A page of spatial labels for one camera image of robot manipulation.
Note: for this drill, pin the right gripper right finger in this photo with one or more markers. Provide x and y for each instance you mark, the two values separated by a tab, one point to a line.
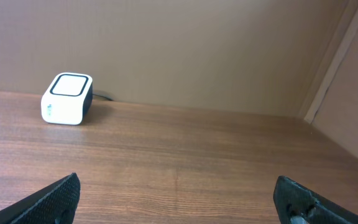
297	204

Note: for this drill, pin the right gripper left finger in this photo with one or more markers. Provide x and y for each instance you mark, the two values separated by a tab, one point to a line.
54	204

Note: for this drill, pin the white barcode scanner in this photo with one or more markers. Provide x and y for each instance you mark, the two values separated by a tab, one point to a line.
67	99

